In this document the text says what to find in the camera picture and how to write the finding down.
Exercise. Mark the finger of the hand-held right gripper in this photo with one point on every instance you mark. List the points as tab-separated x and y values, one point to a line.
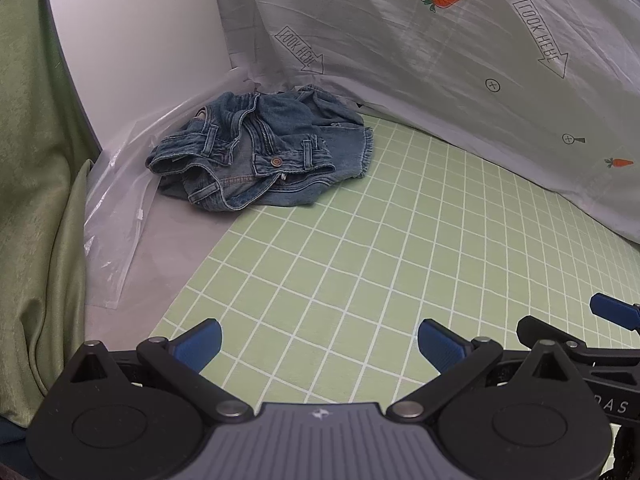
612	310
600	346

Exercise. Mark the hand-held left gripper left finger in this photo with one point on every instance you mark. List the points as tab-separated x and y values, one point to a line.
197	345

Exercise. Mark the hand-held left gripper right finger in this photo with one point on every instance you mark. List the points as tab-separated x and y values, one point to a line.
440	346

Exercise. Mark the blue denim jeans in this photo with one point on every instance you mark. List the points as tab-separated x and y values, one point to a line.
280	135

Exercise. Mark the green grid mat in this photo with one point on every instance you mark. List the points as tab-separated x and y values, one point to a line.
375	260

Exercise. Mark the clear plastic sheet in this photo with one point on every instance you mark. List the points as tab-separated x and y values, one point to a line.
115	220

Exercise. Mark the green curtain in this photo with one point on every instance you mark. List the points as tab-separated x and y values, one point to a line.
30	210

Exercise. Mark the white printed bed sheet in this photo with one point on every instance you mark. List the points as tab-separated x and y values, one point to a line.
400	60

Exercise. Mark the white backdrop board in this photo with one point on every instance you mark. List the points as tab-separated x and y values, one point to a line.
140	35

